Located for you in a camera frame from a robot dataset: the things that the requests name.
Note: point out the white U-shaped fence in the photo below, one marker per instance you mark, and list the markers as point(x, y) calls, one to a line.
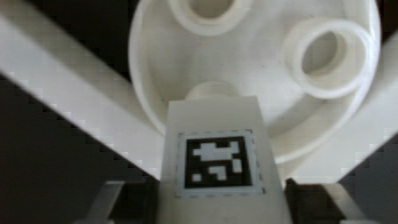
point(50, 66)

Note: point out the white stool leg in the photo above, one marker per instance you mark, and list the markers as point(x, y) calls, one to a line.
point(220, 186)

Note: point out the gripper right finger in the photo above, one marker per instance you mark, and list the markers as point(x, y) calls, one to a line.
point(322, 204)

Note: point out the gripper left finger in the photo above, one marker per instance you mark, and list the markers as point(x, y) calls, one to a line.
point(124, 203)

